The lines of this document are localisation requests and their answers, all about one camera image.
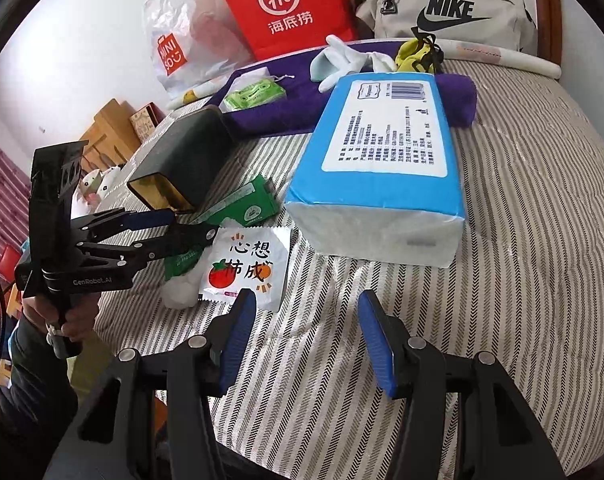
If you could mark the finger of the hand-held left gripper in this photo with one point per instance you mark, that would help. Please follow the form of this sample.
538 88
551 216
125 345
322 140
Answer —
149 219
182 240

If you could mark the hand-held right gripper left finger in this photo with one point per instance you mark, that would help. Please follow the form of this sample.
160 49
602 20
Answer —
239 330

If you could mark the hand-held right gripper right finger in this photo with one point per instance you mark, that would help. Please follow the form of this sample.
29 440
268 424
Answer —
377 340

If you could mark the white tomato print packet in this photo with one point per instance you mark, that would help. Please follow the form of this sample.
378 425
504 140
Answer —
247 265

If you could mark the green packet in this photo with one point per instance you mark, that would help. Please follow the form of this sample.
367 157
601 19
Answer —
247 205

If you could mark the purple towel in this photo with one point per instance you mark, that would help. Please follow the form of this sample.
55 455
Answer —
282 112

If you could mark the blue tissue pack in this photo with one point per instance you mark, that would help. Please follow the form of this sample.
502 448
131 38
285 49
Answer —
382 160

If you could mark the yellow mesh pouch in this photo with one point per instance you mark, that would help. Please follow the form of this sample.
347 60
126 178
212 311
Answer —
417 52

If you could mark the person's left forearm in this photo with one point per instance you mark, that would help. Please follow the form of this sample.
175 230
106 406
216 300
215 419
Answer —
32 365

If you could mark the person's left hand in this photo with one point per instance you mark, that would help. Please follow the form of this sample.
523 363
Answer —
84 315

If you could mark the white cotton wad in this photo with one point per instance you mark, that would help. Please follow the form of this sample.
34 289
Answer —
179 290

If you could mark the white plush toy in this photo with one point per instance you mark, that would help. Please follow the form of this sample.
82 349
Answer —
99 185

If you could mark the red striped cloth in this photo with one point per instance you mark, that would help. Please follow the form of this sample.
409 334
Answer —
2 185

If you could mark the black rectangular box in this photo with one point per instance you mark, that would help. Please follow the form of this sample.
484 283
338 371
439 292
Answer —
182 150

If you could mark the small patterned box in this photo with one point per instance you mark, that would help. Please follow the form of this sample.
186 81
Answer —
144 120

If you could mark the wooden furniture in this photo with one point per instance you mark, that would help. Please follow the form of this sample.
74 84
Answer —
107 125

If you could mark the striped bed mattress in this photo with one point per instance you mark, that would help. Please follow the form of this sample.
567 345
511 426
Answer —
507 270

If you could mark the green wet wipes pack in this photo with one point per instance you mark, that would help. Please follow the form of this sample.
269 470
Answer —
254 95

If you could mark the white plastic shopping bag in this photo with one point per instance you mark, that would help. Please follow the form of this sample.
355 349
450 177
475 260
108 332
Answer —
197 35

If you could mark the pale blue sock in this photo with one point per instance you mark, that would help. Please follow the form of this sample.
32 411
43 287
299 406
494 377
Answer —
319 67

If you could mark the white knit glove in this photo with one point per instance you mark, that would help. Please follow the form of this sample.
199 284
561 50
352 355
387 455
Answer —
344 57

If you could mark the red paper bag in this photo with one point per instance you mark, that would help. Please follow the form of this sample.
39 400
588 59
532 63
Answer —
292 15

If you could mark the white sock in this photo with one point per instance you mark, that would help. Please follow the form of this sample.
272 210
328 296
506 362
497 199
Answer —
383 63

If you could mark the grey fabric bag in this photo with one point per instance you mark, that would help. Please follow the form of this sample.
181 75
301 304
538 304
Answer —
482 35

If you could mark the wooden headboard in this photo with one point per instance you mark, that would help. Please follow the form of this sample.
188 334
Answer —
552 20

